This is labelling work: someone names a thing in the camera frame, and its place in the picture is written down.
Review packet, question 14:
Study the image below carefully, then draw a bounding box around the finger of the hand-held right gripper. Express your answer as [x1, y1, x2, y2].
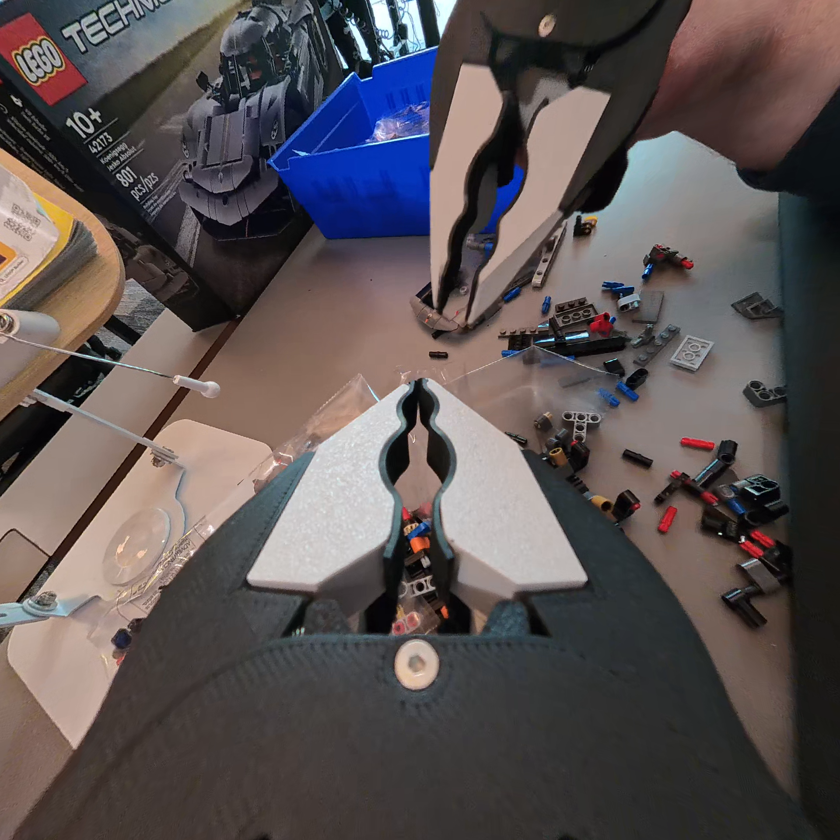
[466, 85, 613, 327]
[428, 62, 511, 317]

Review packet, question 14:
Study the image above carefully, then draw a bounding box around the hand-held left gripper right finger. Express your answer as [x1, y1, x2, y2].
[420, 377, 589, 634]

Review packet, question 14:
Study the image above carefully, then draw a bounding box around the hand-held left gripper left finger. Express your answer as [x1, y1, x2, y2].
[246, 379, 421, 634]

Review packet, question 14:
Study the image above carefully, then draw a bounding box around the clear bag of pieces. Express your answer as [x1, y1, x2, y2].
[82, 515, 221, 680]

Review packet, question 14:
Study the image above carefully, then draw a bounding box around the large clear plastic bag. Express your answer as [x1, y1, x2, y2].
[394, 346, 634, 460]

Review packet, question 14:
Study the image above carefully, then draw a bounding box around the grey lego connector assembly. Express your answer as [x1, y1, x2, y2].
[409, 281, 490, 340]

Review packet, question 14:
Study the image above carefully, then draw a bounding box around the person's right forearm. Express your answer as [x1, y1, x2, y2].
[735, 85, 840, 198]

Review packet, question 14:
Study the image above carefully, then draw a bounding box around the long grey lego liftarm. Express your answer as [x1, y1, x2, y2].
[532, 223, 568, 290]

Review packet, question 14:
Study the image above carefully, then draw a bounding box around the light grey T-shaped lego beam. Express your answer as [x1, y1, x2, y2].
[560, 410, 605, 443]

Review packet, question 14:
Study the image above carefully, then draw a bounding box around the pile of loose lego pieces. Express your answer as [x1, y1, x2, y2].
[497, 213, 795, 629]

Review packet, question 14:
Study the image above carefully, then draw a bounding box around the light grey square lego plate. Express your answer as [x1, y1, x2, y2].
[668, 333, 716, 374]

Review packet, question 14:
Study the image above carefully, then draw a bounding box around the black lego set box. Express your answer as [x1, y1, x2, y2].
[0, 0, 350, 333]

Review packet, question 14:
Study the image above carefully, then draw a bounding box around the lego instruction booklet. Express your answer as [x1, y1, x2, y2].
[0, 164, 101, 311]

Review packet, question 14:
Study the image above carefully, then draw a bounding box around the person's right hand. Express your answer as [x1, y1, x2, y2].
[633, 0, 840, 172]

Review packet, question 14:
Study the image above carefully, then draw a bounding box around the blue plastic bin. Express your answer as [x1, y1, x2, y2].
[268, 45, 527, 242]

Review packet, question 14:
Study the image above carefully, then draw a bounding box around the wooden and white book stand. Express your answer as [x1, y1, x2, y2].
[0, 147, 275, 750]

